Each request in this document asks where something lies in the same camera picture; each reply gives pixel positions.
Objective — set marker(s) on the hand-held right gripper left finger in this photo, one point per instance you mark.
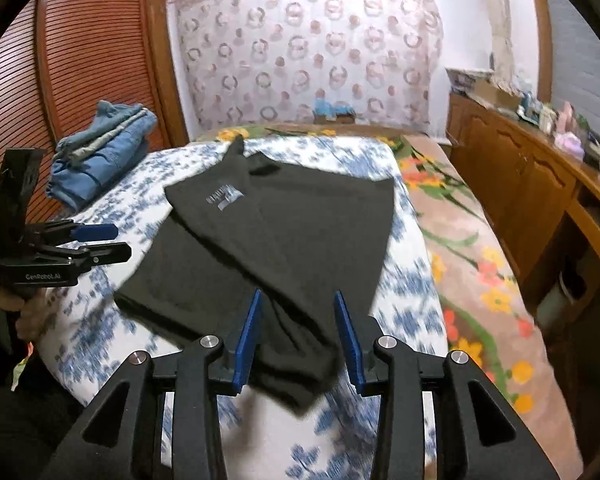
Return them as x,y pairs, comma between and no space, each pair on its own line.
247,345

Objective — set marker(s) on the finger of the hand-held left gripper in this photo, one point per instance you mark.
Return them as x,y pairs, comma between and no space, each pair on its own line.
97,232
107,253

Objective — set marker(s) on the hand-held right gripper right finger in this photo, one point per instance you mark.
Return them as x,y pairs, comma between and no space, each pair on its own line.
348,345

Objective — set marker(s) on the black pants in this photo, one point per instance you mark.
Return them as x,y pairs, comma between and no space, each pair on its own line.
290,230

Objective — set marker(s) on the blue denim folded pants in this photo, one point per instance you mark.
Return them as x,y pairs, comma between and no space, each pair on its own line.
115,160

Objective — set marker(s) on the light blue folded pants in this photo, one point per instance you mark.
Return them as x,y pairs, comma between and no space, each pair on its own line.
107,120

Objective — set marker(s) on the person's left hand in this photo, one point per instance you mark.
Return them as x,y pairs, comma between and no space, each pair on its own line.
30,310

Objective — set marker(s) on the blue white floral blanket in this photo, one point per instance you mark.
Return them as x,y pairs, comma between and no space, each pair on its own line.
410,310

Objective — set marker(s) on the colourful floral bedspread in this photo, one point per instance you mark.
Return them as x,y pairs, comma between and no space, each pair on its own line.
470,270

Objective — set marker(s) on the wooden louvred wardrobe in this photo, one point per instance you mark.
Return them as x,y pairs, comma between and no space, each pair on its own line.
90,50

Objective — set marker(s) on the person's dark clothing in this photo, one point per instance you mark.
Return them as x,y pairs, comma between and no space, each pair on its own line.
20,420

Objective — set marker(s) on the wooden sideboard cabinet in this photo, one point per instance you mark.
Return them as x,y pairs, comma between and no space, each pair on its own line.
520,180

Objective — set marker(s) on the blue plastic bag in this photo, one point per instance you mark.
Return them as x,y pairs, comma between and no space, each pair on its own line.
330,106

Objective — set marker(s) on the open cardboard box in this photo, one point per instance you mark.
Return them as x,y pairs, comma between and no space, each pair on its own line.
495,95

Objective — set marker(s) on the pink soft toy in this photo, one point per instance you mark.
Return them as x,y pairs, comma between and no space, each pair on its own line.
569,132

